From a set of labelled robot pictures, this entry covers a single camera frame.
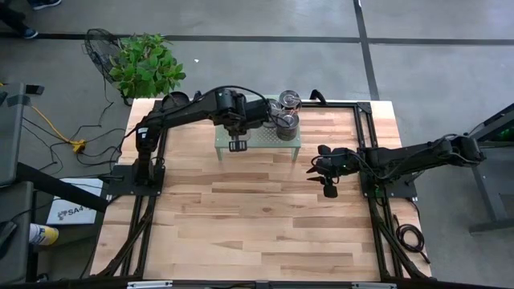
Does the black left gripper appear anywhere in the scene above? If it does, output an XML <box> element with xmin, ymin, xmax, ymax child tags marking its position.
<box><xmin>222</xmin><ymin>115</ymin><xmax>255</xmax><ymax>153</ymax></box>

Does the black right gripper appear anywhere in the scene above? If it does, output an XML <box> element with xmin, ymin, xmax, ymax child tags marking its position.
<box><xmin>307</xmin><ymin>144</ymin><xmax>362</xmax><ymax>185</ymax></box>

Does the dark ribbed cylinder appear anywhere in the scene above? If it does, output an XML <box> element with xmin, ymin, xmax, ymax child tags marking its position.
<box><xmin>275</xmin><ymin>110</ymin><xmax>300</xmax><ymax>142</ymax></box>

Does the silver lidded metal tin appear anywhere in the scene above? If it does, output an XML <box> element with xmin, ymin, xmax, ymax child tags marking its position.
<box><xmin>279</xmin><ymin>89</ymin><xmax>303</xmax><ymax>112</ymax></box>

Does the green metal mesh shelf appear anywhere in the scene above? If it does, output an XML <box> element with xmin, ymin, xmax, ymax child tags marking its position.
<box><xmin>214</xmin><ymin>94</ymin><xmax>302</xmax><ymax>162</ymax></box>

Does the green leafy plant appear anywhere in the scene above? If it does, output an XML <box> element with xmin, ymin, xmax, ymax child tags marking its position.
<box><xmin>108</xmin><ymin>32</ymin><xmax>187</xmax><ymax>100</ymax></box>

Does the white printed sign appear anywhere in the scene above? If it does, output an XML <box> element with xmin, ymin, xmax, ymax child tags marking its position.
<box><xmin>46</xmin><ymin>177</ymin><xmax>104</xmax><ymax>226</ymax></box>

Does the black metal beam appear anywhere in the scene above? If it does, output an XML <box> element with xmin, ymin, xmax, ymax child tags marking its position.
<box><xmin>15</xmin><ymin>162</ymin><xmax>109</xmax><ymax>214</ymax></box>

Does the grey cabinet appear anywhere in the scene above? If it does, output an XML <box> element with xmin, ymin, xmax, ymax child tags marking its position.
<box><xmin>0</xmin><ymin>82</ymin><xmax>35</xmax><ymax>188</ymax></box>
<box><xmin>0</xmin><ymin>180</ymin><xmax>35</xmax><ymax>284</ymax></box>

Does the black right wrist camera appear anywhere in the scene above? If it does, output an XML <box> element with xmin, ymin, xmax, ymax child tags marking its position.
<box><xmin>322</xmin><ymin>182</ymin><xmax>340</xmax><ymax>199</ymax></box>

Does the black aluminium table frame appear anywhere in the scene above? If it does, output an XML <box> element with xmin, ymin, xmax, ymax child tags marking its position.
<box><xmin>94</xmin><ymin>100</ymin><xmax>433</xmax><ymax>282</ymax></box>

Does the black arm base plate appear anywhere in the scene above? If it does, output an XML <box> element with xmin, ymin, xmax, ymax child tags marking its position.
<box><xmin>359</xmin><ymin>176</ymin><xmax>418</xmax><ymax>200</ymax></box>
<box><xmin>106</xmin><ymin>164</ymin><xmax>165</xmax><ymax>197</ymax></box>

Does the black coiled cable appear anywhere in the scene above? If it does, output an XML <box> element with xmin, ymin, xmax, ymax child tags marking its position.
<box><xmin>393</xmin><ymin>214</ymin><xmax>431</xmax><ymax>265</ymax></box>

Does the silver metal bracket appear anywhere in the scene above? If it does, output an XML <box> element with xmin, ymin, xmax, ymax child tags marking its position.
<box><xmin>127</xmin><ymin>280</ymin><xmax>173</xmax><ymax>289</ymax></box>
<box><xmin>352</xmin><ymin>282</ymin><xmax>397</xmax><ymax>289</ymax></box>

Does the yellow cable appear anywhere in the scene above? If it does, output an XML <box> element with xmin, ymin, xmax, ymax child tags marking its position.
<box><xmin>30</xmin><ymin>104</ymin><xmax>88</xmax><ymax>154</ymax></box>

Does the black wire fan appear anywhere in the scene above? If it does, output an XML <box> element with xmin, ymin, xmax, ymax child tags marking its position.
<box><xmin>83</xmin><ymin>27</ymin><xmax>124</xmax><ymax>83</ymax></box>

